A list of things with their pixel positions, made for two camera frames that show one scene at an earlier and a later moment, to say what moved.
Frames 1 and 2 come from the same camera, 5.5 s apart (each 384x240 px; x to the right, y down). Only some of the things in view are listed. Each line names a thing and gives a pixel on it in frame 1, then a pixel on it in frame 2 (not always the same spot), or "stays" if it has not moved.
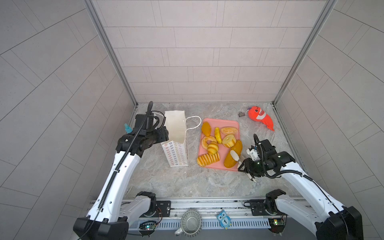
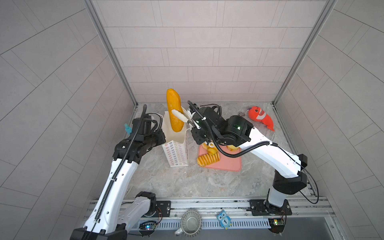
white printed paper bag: (175, 148) stays
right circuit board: (276, 225) stays
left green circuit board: (147, 228) stays
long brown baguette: (230, 161) -> (174, 103)
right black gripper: (247, 166) -> (194, 130)
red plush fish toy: (256, 113) stays
